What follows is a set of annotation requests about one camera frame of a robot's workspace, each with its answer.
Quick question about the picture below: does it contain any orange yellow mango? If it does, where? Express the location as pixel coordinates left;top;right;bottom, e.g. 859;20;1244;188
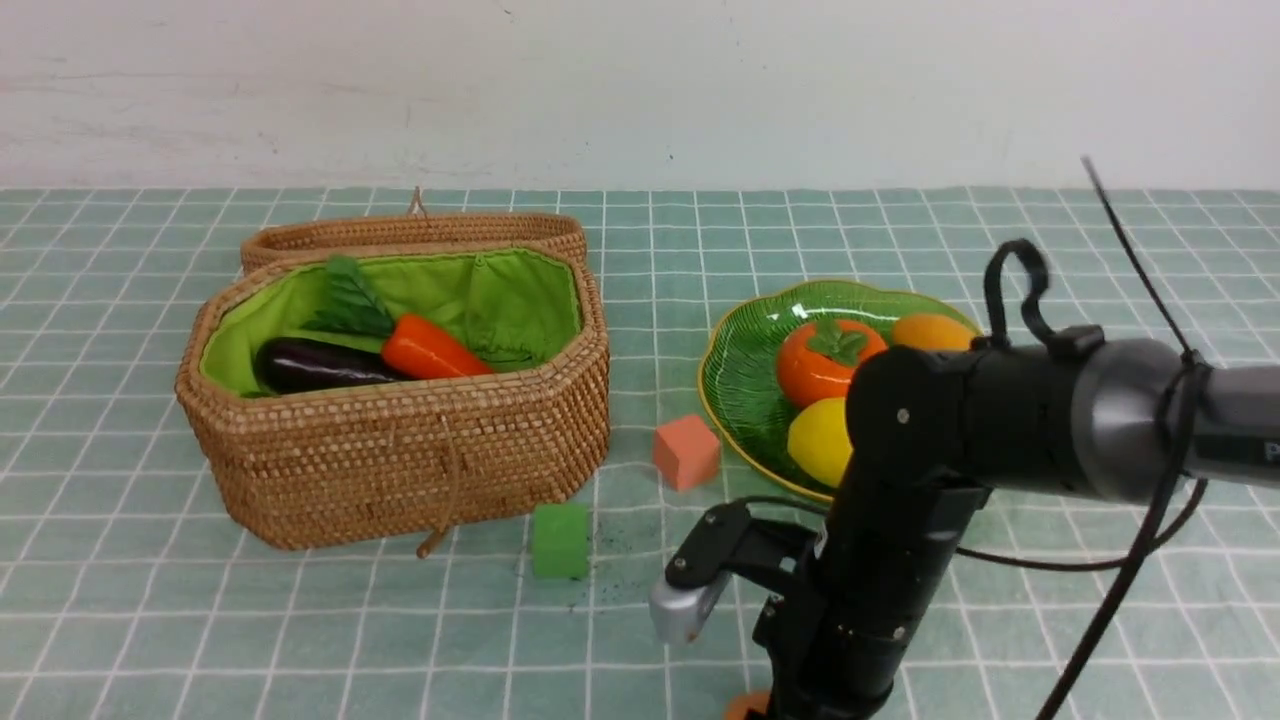
890;313;977;352

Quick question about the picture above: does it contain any woven wicker basket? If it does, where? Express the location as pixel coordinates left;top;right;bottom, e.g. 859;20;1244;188
174;247;611;550

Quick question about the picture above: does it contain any green glass plate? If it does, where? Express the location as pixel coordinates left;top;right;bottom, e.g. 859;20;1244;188
698;279;980;503

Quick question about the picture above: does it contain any yellow lemon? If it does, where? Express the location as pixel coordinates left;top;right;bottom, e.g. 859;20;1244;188
786;397;852;489

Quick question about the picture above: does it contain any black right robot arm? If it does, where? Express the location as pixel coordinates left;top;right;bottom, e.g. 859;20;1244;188
756;340;1277;719

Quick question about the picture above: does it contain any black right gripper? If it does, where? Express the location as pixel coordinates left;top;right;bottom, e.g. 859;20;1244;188
750;560;931;719

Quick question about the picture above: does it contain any orange carrot with leaves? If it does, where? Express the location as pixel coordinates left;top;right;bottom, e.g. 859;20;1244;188
305;254;494;380

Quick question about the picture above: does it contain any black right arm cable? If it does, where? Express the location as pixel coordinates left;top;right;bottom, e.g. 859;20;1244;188
740;155;1216;720

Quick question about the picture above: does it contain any tan potato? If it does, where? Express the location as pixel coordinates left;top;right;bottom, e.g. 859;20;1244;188
722;691;771;720

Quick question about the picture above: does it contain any salmon pink foam cube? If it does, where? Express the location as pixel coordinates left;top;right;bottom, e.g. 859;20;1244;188
652;414;721;492

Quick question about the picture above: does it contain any green foam cube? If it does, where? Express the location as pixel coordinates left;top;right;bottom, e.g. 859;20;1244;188
530;503;593;580

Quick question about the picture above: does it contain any orange persimmon with green top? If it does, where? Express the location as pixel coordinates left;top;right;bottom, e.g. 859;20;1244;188
774;316;888;409

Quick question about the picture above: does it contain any wicker basket lid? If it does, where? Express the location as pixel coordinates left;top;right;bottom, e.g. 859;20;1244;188
239;187;588;274

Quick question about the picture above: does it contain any dark purple eggplant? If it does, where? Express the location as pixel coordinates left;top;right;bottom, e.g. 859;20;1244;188
253;337;412;395

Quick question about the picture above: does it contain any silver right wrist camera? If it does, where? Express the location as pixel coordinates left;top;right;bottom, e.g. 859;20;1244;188
648;500;820;646

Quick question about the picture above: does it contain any green checkered tablecloth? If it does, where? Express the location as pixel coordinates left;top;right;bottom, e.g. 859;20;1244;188
1;187;1277;719

